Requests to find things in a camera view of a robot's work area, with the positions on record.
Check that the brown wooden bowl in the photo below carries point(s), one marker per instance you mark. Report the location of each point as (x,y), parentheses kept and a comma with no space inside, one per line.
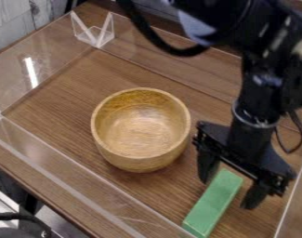
(141,127)

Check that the green rectangular block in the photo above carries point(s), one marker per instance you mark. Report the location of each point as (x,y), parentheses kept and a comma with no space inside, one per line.
(207,212)

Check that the clear acrylic corner bracket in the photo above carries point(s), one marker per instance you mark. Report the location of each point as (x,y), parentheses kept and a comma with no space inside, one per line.
(96,36)

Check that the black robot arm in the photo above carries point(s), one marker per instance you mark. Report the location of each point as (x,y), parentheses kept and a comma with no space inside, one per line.
(264,29)

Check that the clear acrylic enclosure wall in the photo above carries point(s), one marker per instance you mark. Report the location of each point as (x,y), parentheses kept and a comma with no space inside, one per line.
(55,80)

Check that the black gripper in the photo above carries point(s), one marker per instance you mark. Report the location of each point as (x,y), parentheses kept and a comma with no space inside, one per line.
(263,166)

